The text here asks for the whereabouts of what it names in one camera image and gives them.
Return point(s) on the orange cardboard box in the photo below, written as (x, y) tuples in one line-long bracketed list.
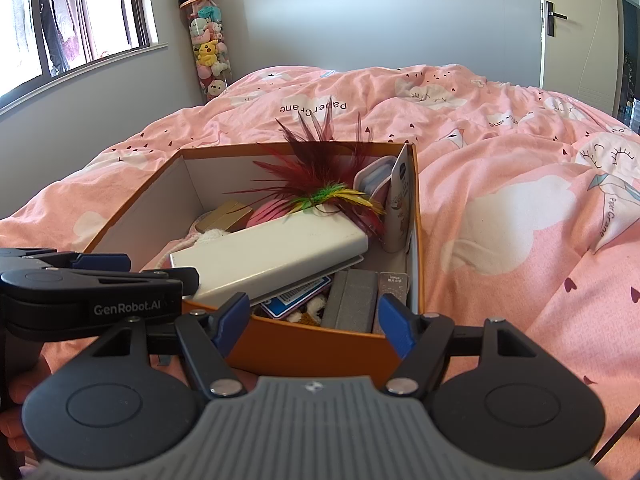
[(310, 350)]

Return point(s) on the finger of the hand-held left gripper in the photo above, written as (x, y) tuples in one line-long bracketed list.
[(105, 262), (187, 280)]

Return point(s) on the brown plush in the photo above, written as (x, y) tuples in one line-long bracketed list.
[(310, 314)]

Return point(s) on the clear tube of plush toys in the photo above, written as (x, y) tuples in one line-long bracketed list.
[(210, 50)]

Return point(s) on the red feather toy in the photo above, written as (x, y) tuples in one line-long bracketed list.
[(310, 170)]

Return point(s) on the white floral bottle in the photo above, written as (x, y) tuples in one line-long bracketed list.
[(397, 215)]

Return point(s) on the pink printed blanket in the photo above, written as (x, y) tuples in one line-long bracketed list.
[(500, 185)]

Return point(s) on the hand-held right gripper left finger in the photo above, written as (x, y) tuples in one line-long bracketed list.
[(232, 322)]

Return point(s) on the person's left hand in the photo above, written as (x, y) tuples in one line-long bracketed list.
[(30, 382)]

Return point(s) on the window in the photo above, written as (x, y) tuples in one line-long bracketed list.
[(100, 10)]

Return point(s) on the hanging clothes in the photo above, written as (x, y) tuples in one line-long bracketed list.
[(55, 15)]

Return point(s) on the small silver box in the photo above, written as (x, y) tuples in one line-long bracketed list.
[(392, 282)]

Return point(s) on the dark grey textured case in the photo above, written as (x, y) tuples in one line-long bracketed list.
[(350, 300)]

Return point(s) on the tan cardboard box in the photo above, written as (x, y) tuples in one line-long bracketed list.
[(227, 215)]

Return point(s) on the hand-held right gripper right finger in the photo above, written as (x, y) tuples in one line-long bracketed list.
[(395, 327)]

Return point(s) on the white door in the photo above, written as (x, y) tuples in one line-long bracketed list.
[(580, 35)]

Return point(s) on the blue and white card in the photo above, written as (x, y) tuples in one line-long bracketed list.
[(292, 304)]

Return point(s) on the long white case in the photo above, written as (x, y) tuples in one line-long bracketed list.
[(275, 255)]

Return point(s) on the white crochet bunny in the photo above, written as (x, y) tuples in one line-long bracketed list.
[(212, 236)]

